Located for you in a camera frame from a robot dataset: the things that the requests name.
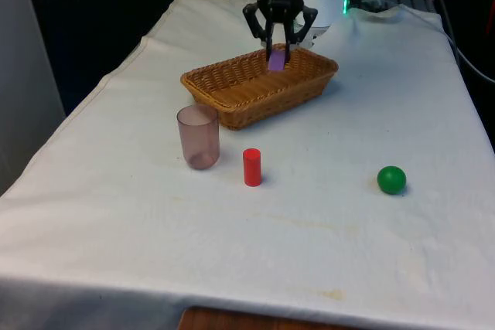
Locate purple triangular block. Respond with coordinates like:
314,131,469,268
267,49,288,73

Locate brown wicker basket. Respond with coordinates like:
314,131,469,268
179,46,340,131

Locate red cylinder block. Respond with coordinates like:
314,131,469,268
242,148,263,187

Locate see-through pink cup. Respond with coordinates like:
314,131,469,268
176,104,221,172

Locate green ball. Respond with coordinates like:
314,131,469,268
377,165,408,196

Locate grey cable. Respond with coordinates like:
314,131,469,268
425,0,495,84

